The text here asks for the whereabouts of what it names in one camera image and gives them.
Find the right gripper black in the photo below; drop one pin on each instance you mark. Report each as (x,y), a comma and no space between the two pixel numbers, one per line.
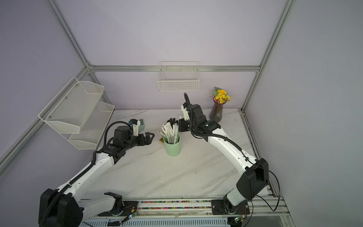
(182,124)

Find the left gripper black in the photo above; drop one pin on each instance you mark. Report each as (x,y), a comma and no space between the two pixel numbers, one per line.
(148,141)

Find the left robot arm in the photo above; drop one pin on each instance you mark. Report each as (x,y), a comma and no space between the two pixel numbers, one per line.
(64,206)

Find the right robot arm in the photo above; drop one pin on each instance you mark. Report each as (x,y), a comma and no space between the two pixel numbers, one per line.
(254,172)

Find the bundle of wrapped straws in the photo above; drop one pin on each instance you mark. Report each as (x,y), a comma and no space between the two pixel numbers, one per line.
(169,132)

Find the green storage cup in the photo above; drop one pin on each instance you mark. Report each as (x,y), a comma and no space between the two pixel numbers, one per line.
(173,150)

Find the black yellow work glove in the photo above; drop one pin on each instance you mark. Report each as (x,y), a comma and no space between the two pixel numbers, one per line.
(173,122)

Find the green hand brush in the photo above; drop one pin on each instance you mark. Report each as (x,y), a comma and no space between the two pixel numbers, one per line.
(142,125)

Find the purple glass vase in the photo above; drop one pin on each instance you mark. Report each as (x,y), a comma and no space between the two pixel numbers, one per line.
(216,112)

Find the yellow flower bouquet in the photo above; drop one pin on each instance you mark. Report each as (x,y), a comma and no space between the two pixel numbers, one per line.
(220,96)

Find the white two-tier mesh shelf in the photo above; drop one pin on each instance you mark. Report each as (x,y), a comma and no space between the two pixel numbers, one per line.
(78,114)

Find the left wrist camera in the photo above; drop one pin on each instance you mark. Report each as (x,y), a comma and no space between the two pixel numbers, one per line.
(135,124)

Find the white wire wall basket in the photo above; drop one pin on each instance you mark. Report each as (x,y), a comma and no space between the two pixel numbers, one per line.
(178,76)

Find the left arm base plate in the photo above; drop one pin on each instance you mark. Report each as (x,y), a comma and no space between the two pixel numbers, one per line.
(123,209)

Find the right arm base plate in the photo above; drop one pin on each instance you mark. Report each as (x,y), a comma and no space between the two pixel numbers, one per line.
(224,207)

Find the aluminium front rail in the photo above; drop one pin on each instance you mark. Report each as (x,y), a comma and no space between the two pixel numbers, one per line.
(173,208)

